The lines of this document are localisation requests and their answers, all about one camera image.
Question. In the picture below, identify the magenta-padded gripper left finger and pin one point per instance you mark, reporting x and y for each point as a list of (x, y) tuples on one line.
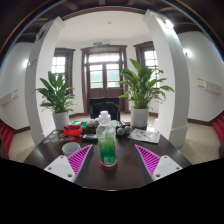
[(59, 165)]

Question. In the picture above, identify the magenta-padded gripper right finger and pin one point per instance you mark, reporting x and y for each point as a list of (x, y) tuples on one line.
[(165, 165)]

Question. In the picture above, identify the clear bottle with green drink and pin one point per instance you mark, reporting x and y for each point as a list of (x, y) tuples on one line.
[(106, 143)]

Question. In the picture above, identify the white ceramic mug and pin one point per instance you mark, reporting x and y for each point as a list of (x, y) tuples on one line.
[(70, 148)]

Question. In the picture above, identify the printed paper leaflet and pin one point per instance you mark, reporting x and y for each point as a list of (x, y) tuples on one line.
[(144, 135)]

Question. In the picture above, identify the red box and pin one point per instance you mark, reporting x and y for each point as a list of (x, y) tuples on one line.
[(72, 130)]

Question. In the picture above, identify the black flat device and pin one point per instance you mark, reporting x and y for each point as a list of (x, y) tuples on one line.
[(89, 138)]

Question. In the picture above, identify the small potted plant, white pot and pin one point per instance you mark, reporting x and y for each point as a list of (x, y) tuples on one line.
[(61, 120)]

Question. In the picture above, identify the flat round red coaster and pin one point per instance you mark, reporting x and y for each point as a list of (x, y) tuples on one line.
[(108, 167)]

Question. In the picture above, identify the brown tray of small packets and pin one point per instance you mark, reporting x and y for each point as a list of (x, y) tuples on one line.
[(92, 123)]

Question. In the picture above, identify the large potted plant, white pot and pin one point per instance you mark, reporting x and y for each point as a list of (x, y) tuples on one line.
[(140, 117)]

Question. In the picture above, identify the red carpeted staircase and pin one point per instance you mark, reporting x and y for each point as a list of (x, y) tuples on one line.
[(6, 136), (219, 128)]

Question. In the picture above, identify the black chair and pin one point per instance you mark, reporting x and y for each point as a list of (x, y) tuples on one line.
[(95, 106)]

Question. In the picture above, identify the brown glazed double door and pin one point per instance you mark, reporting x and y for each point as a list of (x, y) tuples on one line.
[(96, 73)]

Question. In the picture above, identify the brown framed window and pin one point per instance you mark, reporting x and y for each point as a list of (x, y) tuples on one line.
[(60, 65), (150, 58)]

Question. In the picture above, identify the green exit sign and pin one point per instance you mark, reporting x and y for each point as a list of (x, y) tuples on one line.
[(97, 43)]

